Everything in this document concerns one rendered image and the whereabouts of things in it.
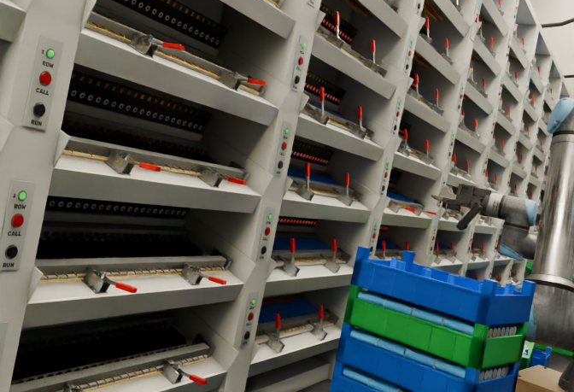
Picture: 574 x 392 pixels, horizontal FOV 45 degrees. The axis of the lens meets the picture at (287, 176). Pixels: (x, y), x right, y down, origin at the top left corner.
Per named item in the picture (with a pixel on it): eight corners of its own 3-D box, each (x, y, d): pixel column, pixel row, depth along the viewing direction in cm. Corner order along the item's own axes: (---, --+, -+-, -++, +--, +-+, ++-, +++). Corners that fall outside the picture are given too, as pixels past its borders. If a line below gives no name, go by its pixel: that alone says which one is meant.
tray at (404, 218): (427, 228, 276) (439, 208, 274) (375, 224, 222) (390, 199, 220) (386, 201, 284) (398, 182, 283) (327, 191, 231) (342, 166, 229)
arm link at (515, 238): (531, 264, 244) (539, 229, 244) (499, 256, 245) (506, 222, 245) (524, 261, 253) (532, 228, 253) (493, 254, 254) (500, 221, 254)
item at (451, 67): (454, 84, 276) (473, 54, 273) (410, 45, 222) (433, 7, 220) (413, 62, 284) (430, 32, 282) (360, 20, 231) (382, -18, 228)
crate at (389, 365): (513, 400, 137) (521, 361, 137) (467, 414, 122) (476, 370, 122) (388, 353, 157) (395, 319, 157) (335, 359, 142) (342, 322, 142)
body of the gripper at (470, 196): (462, 184, 264) (494, 191, 258) (457, 207, 264) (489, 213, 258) (457, 183, 257) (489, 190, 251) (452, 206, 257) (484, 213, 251)
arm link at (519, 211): (531, 227, 242) (537, 200, 243) (495, 219, 248) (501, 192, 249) (535, 229, 251) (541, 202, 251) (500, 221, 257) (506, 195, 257)
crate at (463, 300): (529, 322, 137) (536, 283, 137) (484, 325, 122) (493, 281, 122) (401, 284, 157) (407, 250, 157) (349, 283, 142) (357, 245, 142)
